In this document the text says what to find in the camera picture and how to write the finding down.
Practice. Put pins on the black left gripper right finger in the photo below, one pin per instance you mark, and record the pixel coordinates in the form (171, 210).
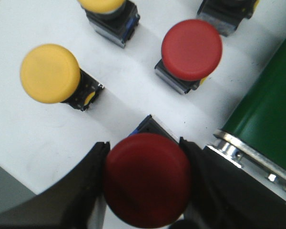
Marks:
(225, 197)

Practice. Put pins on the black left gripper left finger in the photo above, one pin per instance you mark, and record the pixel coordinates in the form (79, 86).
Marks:
(74, 202)

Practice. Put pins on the red mushroom push button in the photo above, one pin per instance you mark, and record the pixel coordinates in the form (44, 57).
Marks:
(190, 51)
(147, 177)

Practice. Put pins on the yellow mushroom push button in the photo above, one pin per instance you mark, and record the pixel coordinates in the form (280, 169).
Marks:
(115, 20)
(50, 74)

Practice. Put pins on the green conveyor belt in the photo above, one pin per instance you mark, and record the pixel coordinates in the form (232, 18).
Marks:
(260, 118)

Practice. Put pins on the aluminium conveyor frame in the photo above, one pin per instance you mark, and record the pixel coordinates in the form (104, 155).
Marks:
(253, 163)

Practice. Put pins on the push button switch base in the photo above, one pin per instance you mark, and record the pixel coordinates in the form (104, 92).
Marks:
(226, 15)

